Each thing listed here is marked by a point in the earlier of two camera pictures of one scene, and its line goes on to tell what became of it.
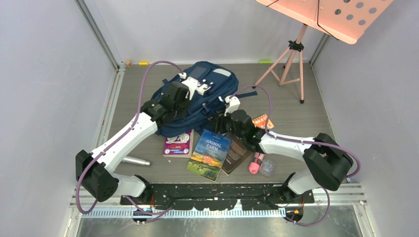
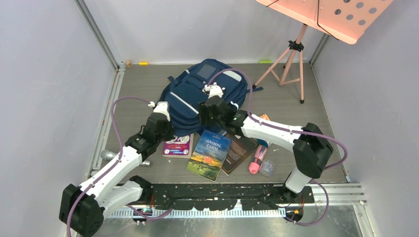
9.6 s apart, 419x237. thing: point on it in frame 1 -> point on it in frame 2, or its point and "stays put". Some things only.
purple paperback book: [179, 146] stays put
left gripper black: [187, 101] -> [169, 125]
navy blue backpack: [211, 87] stays put
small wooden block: [129, 63] stays put
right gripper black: [220, 120] -> [204, 110]
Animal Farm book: [209, 154] stays put
